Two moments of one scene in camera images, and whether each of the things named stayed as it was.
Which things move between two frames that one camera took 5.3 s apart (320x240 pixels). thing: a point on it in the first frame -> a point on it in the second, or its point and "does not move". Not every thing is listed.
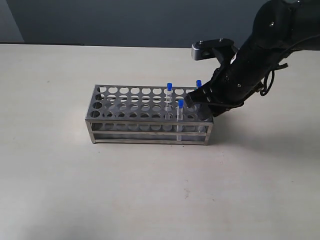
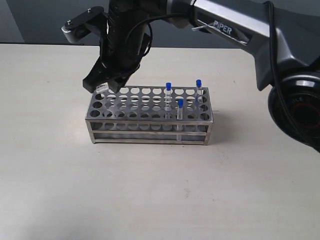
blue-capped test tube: [180, 115] does not move
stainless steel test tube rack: [119, 113] does not move
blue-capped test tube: [204, 120] -> [103, 87]
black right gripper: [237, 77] -> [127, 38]
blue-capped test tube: [168, 105] does not move
